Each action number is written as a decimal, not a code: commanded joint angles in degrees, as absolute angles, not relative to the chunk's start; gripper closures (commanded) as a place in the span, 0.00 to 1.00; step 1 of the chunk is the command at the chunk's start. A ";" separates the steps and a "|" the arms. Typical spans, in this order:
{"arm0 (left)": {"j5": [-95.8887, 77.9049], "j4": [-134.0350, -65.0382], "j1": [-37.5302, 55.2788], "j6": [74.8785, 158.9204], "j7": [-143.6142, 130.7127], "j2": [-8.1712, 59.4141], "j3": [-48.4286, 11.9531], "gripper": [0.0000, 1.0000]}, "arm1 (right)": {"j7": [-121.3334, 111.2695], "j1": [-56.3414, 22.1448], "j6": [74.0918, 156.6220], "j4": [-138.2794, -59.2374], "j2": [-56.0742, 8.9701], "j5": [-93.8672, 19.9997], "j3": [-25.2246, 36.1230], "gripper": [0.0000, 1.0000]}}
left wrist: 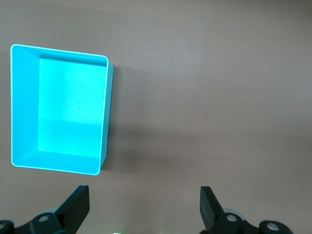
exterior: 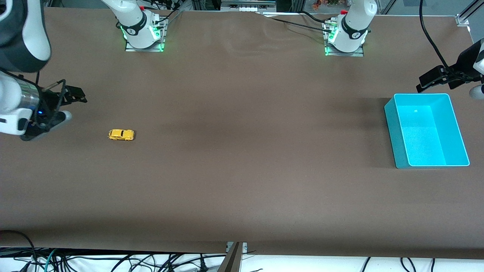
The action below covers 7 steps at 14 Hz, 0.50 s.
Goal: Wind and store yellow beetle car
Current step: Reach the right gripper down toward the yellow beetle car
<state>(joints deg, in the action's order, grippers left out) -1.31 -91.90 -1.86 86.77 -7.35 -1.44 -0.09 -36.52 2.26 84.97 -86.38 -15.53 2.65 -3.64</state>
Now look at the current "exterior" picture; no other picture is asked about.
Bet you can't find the yellow beetle toy car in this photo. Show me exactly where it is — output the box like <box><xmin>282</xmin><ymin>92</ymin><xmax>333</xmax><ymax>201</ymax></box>
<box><xmin>108</xmin><ymin>129</ymin><xmax>136</xmax><ymax>141</ymax></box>

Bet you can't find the teal plastic bin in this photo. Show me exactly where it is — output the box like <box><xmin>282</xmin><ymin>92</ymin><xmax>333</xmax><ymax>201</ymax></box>
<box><xmin>384</xmin><ymin>93</ymin><xmax>470</xmax><ymax>169</ymax></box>

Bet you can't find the brown table cover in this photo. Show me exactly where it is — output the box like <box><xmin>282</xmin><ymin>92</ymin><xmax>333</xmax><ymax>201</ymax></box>
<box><xmin>0</xmin><ymin>8</ymin><xmax>484</xmax><ymax>260</ymax></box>

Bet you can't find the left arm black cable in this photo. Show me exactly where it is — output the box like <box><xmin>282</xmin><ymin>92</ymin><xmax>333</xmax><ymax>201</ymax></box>
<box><xmin>419</xmin><ymin>0</ymin><xmax>454</xmax><ymax>72</ymax></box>

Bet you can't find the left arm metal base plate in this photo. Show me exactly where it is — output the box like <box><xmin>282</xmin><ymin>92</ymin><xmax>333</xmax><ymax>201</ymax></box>
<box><xmin>324</xmin><ymin>21</ymin><xmax>365</xmax><ymax>57</ymax></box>

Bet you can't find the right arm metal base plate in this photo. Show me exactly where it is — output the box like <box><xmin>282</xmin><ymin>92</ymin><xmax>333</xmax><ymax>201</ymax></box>
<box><xmin>125</xmin><ymin>17</ymin><xmax>167</xmax><ymax>52</ymax></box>

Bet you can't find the black looped floor cable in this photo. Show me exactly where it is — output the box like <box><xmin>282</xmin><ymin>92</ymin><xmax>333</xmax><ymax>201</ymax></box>
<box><xmin>0</xmin><ymin>229</ymin><xmax>37</xmax><ymax>261</ymax></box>

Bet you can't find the black cable on table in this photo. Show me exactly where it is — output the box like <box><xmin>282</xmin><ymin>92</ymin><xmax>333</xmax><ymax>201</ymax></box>
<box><xmin>261</xmin><ymin>11</ymin><xmax>329</xmax><ymax>31</ymax></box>

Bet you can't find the teal floor cable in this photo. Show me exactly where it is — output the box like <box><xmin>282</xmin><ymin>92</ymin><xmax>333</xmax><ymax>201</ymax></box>
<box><xmin>43</xmin><ymin>248</ymin><xmax>58</xmax><ymax>272</ymax></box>

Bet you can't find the aluminium frame rail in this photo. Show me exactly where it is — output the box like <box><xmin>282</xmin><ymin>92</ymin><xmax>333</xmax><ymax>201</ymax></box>
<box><xmin>221</xmin><ymin>0</ymin><xmax>277</xmax><ymax>8</ymax></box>

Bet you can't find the aluminium profile post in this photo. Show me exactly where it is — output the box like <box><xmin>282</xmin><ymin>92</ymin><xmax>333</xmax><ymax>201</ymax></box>
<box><xmin>217</xmin><ymin>242</ymin><xmax>248</xmax><ymax>272</ymax></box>

